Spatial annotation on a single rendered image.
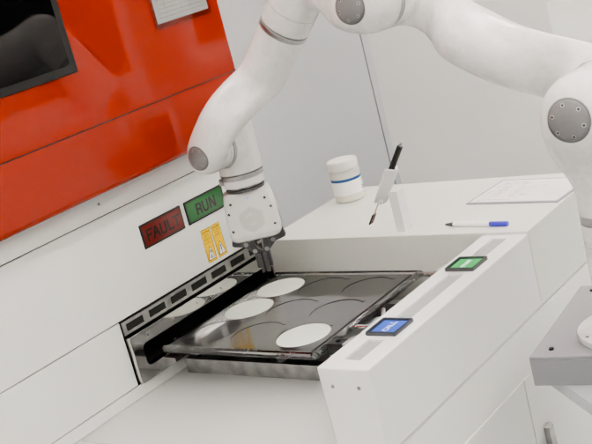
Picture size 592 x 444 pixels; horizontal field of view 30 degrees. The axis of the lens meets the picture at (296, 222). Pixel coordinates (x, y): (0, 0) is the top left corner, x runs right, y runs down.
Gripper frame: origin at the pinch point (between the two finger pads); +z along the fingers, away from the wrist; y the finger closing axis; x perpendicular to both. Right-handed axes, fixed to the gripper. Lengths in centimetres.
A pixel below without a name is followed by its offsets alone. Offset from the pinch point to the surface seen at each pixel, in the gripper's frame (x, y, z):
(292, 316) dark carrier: -10.5, 4.0, 8.8
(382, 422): -57, 19, 11
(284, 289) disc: 6.7, 1.4, 8.9
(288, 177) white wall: 264, -18, 45
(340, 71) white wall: 310, 13, 11
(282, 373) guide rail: -20.0, 0.7, 15.7
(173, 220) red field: 2.8, -16.0, -11.1
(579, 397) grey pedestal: -51, 48, 16
